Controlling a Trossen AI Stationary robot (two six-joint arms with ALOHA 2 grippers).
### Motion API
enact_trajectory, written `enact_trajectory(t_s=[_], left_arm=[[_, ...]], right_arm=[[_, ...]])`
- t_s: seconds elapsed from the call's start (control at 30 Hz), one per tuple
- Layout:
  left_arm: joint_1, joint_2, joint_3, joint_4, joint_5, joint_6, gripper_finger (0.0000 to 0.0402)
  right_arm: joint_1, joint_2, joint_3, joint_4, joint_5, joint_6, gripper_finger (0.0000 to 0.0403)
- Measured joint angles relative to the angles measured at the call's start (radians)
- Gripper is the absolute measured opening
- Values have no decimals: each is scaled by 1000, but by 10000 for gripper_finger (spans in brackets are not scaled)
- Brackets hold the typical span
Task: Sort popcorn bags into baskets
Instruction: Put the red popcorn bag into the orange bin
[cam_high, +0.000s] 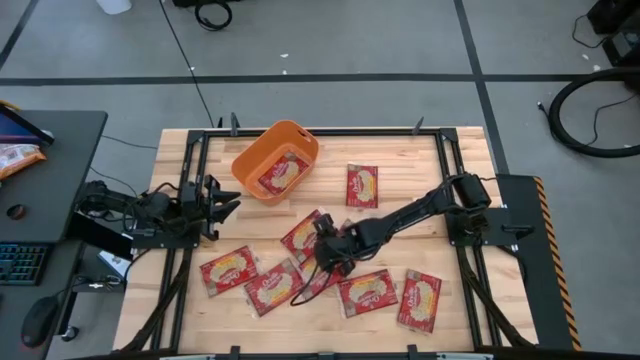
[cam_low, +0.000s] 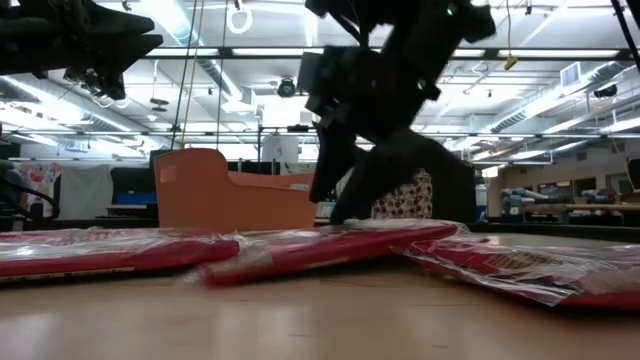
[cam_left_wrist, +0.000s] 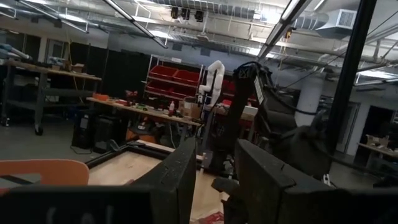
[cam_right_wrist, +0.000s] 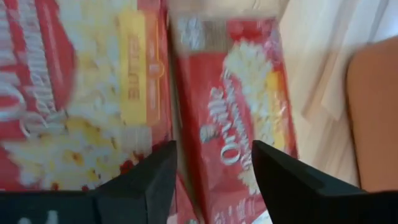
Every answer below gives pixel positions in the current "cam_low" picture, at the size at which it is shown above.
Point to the black monitor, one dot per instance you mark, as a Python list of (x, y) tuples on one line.
[(130, 180)]

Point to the ceiling light strip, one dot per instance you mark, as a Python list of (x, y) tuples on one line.
[(550, 53)]

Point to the silver ventilation duct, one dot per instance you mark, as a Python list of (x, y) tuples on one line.
[(210, 75)]

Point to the wooden workbench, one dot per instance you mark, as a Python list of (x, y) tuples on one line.
[(600, 206)]

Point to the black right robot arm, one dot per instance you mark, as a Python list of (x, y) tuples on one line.
[(440, 30)]

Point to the orange plastic basket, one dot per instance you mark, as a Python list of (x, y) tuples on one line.
[(200, 195)]

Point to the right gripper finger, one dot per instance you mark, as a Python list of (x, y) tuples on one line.
[(380, 165), (330, 160)]

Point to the white sheet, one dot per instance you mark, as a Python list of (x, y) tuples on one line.
[(85, 192)]

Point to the colourful printed cloth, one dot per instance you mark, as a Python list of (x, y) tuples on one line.
[(40, 180)]

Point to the brown dotted white container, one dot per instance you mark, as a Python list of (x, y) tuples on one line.
[(410, 200)]

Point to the yellow hanging tag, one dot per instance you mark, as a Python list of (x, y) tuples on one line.
[(510, 62)]

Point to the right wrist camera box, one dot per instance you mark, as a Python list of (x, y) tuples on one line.
[(311, 72)]

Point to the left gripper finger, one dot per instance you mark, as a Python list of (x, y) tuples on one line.
[(125, 25), (130, 50)]

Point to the red popcorn bag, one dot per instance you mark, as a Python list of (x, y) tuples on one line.
[(310, 250), (125, 257), (525, 262)]

